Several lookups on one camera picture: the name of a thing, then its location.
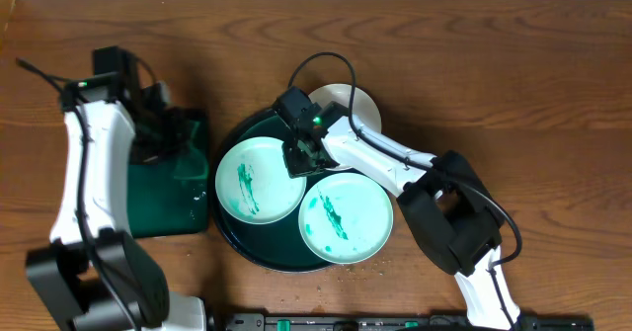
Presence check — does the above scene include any white plate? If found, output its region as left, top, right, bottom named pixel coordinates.
left=298, top=173, right=393, bottom=265
left=215, top=136, right=307, bottom=224
left=308, top=83, right=382, bottom=173

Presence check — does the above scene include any green sponge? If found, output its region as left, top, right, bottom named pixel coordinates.
left=173, top=145, right=208, bottom=181

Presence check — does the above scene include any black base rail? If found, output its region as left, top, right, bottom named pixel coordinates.
left=215, top=313, right=595, bottom=331

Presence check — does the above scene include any white plate top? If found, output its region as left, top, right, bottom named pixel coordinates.
left=308, top=83, right=382, bottom=173

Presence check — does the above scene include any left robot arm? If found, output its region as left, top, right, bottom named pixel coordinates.
left=26, top=46, right=210, bottom=330

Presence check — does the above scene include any rectangular black tray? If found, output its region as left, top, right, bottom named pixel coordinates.
left=127, top=109, right=210, bottom=238

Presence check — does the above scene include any right black cable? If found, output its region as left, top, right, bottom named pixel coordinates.
left=287, top=51, right=523, bottom=331

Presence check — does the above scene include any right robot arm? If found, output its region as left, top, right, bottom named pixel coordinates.
left=273, top=87, right=522, bottom=330

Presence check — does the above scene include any round black tray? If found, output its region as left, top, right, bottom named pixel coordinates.
left=213, top=110, right=366, bottom=273

